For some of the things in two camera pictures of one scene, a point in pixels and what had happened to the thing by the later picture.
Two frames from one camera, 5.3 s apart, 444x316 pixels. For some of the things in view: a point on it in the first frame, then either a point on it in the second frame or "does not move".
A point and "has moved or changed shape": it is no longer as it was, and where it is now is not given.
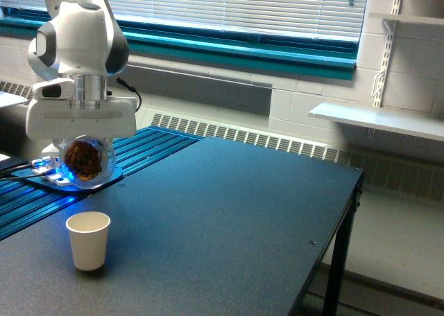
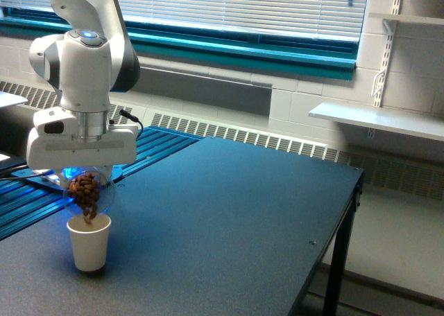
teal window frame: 322,55 does not move
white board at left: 7,99 does not move
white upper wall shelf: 408,17 does not move
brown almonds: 84,159 has moved or changed shape
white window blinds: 322,10 does not move
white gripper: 56,120 → 45,152
